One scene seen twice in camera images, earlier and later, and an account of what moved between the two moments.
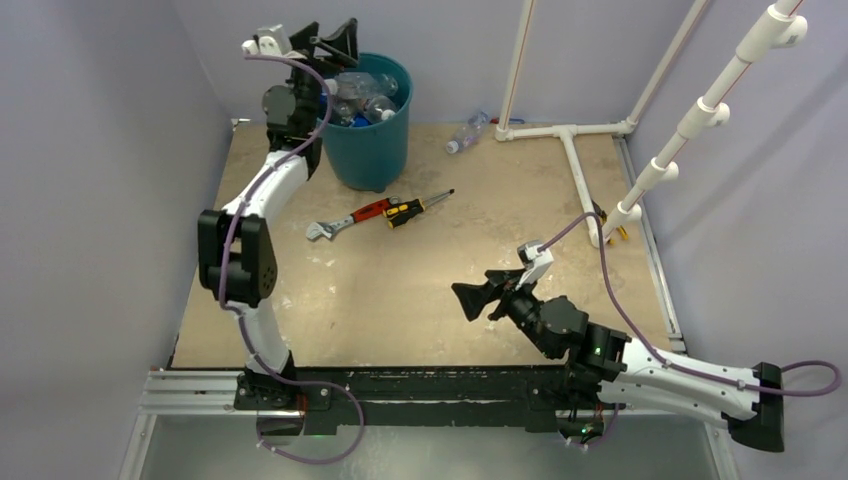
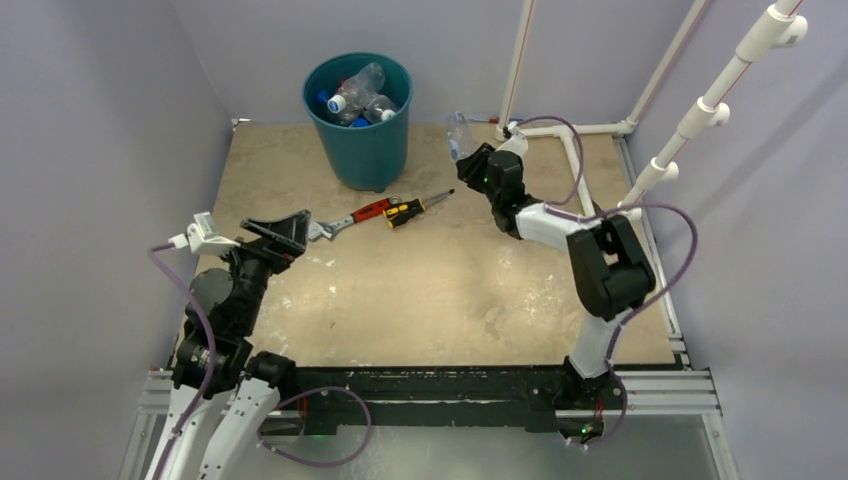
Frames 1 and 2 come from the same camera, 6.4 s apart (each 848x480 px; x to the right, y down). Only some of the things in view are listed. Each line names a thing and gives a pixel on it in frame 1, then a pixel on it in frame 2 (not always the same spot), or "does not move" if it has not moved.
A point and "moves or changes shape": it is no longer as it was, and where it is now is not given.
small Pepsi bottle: (361, 121) does not move
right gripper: (473, 297) → (468, 169)
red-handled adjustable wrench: (373, 212) does not move
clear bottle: (364, 86) moves or changes shape
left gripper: (340, 46) → (279, 242)
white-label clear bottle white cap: (378, 108) does not move
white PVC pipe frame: (782, 25) does not move
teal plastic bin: (372, 157) does not move
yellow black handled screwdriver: (401, 212) does not move
